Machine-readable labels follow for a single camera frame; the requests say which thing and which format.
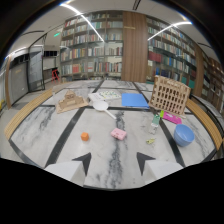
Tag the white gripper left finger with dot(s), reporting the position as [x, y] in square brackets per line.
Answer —
[68, 169]

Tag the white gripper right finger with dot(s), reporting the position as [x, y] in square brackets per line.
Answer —
[159, 168]

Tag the green white juice box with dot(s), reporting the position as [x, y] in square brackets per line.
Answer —
[155, 122]

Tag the pink small box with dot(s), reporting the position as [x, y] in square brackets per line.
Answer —
[118, 134]

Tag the small yellow-green clip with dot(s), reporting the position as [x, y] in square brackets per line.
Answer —
[150, 141]

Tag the small orange cube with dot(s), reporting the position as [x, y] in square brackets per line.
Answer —
[85, 136]

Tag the blue plastic bowl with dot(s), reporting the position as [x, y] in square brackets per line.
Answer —
[183, 135]

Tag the pink green flat packet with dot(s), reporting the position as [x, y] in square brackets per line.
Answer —
[171, 117]

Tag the white plastic scoop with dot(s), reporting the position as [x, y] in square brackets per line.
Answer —
[102, 107]

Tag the blue folder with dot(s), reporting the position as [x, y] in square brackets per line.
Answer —
[134, 100]

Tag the white paper sheet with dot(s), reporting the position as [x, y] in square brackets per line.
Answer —
[95, 97]

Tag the white patterned book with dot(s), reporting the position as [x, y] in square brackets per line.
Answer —
[109, 94]

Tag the red stool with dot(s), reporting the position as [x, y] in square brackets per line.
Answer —
[55, 75]

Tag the large wooden bookshelf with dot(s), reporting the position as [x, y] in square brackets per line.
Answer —
[133, 46]

